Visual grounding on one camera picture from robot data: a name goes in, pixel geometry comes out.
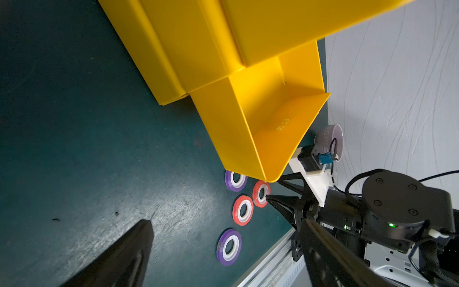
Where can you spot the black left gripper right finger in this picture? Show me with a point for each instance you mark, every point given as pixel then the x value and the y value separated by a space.
pixel 330 263

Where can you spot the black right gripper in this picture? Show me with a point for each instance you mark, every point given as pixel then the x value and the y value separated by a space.
pixel 338 216

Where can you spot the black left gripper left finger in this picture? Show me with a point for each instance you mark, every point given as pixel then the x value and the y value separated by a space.
pixel 123 264

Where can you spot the red tape roll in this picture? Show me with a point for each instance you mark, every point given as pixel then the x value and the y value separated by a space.
pixel 243 210
pixel 260 192

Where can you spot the yellow plastic drawer cabinet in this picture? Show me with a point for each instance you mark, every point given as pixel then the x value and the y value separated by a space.
pixel 251 68

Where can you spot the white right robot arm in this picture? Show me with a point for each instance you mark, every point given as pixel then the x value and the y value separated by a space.
pixel 392 210

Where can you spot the purple tape roll upper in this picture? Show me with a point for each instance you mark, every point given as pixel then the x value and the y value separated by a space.
pixel 234 181

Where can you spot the purple tape roll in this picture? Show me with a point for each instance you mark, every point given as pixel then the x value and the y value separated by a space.
pixel 234 181
pixel 228 247

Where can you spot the purple tape roll lower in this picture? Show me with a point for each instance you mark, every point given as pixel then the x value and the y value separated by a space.
pixel 228 247

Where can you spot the purple grey bowl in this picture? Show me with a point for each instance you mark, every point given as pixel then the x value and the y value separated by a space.
pixel 330 140

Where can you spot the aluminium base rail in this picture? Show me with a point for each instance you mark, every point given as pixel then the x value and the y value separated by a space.
pixel 276 268

